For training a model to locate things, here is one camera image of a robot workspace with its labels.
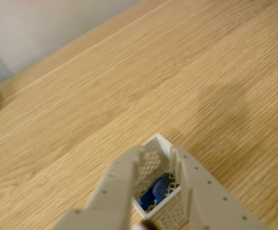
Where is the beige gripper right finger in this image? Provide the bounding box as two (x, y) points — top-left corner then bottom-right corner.
(169, 145), (269, 230)

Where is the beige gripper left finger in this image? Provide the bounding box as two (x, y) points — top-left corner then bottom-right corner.
(50, 145), (146, 230)

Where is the blue clothes peg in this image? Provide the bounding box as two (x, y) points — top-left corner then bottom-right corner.
(138, 174), (171, 209)

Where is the white lattice crate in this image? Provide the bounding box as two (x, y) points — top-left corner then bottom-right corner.
(130, 133), (192, 230)

